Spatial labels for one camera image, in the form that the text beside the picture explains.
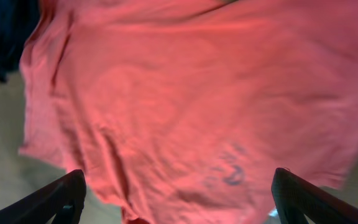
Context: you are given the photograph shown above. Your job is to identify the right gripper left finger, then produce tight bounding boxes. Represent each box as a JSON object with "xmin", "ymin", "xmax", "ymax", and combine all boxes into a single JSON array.
[{"xmin": 0, "ymin": 169, "xmax": 86, "ymax": 224}]

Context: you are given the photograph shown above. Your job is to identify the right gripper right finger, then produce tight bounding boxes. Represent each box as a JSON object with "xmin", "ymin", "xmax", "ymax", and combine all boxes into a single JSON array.
[{"xmin": 271, "ymin": 168, "xmax": 358, "ymax": 224}]

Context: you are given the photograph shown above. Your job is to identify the red printed t-shirt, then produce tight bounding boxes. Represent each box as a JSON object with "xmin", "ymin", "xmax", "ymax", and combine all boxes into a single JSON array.
[{"xmin": 21, "ymin": 0, "xmax": 358, "ymax": 223}]

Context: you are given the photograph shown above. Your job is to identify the dark blue folded jeans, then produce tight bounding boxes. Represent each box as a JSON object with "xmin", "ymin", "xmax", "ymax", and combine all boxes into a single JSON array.
[{"xmin": 0, "ymin": 0, "xmax": 40, "ymax": 83}]

